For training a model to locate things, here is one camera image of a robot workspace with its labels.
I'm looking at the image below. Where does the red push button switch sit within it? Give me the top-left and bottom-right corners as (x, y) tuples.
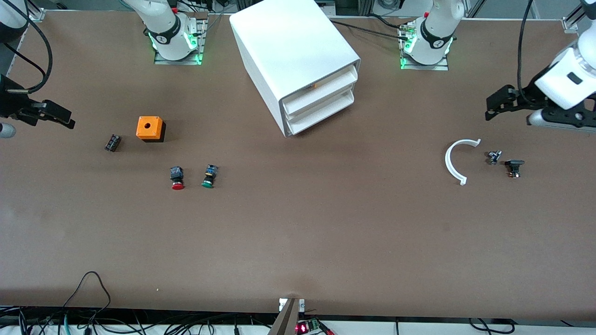
(169, 166), (185, 191)

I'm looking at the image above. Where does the white shallow drawer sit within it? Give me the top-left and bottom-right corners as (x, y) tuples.
(282, 65), (359, 117)

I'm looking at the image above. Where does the white drawer cabinet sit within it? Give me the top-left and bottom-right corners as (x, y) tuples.
(230, 0), (361, 138)

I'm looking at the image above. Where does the circuit board with red light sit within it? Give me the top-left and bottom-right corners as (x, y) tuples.
(296, 318), (335, 335)

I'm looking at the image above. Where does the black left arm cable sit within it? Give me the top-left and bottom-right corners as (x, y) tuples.
(517, 0), (534, 103)

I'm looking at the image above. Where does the small black switch component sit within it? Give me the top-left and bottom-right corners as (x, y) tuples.
(505, 159), (525, 179)

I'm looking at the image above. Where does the white curved plastic bracket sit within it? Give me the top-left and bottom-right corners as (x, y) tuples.
(445, 138), (482, 186)

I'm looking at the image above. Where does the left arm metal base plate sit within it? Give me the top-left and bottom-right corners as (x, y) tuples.
(399, 21), (450, 71)

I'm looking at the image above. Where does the orange button enclosure box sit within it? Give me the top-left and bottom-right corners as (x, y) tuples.
(136, 116), (166, 143)

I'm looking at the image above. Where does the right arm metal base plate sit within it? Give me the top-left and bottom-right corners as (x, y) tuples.
(154, 19), (206, 66)

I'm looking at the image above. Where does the black cable across table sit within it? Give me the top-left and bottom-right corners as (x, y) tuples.
(330, 19), (413, 41)

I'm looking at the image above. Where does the thin black looped cable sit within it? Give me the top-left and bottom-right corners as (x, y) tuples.
(63, 271), (111, 310)

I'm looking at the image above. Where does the green push button switch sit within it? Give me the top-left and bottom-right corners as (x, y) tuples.
(201, 164), (219, 189)

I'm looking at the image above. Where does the black coiled cable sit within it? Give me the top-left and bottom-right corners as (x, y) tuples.
(468, 318), (515, 335)

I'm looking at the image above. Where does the tangled black cable bundle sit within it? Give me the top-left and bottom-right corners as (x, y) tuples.
(0, 305), (280, 335)

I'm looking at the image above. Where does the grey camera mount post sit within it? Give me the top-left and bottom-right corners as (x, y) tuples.
(268, 298), (305, 335)

